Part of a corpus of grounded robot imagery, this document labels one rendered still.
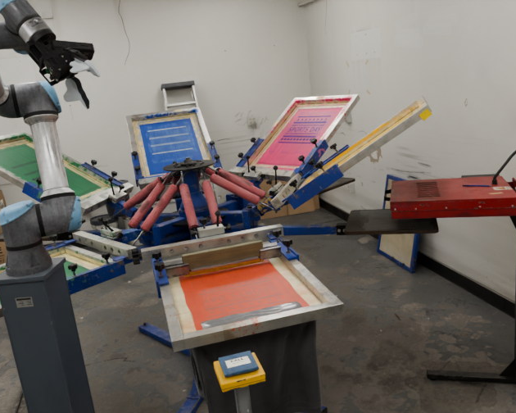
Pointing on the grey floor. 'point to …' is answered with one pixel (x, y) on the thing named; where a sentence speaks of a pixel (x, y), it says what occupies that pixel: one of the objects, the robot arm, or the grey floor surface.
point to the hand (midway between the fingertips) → (96, 93)
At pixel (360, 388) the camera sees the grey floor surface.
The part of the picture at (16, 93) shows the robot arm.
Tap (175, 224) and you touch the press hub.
